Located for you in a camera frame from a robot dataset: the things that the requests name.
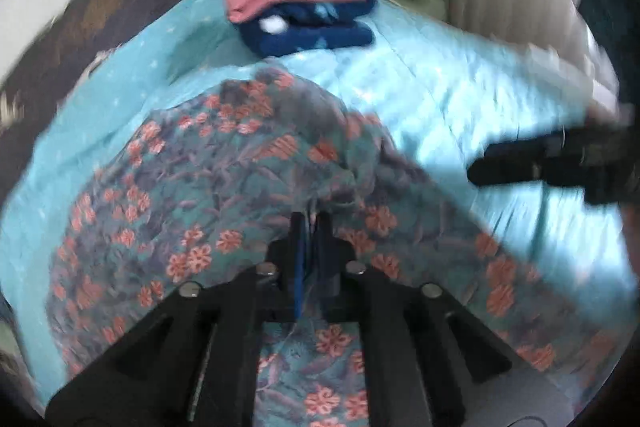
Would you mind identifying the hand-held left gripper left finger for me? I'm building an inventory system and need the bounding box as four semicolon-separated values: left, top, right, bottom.
45;212;306;427

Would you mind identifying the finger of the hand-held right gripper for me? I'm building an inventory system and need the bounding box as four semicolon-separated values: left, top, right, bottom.
467;129;563;188

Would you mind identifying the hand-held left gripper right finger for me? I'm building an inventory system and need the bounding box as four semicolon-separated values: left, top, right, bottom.
315;212;516;427

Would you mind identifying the floral print garment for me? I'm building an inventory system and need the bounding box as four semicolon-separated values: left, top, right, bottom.
45;69;621;427

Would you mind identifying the turquoise star blanket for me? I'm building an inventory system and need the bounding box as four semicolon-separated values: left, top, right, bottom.
0;0;636;408

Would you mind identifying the green sofa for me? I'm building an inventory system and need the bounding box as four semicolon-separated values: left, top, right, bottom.
370;0;449;22

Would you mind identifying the navy printed folded garment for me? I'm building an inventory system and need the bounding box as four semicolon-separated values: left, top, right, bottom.
235;0;378;58

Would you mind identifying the dark printed bed sheet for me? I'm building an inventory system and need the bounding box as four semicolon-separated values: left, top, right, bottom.
0;0;301;132

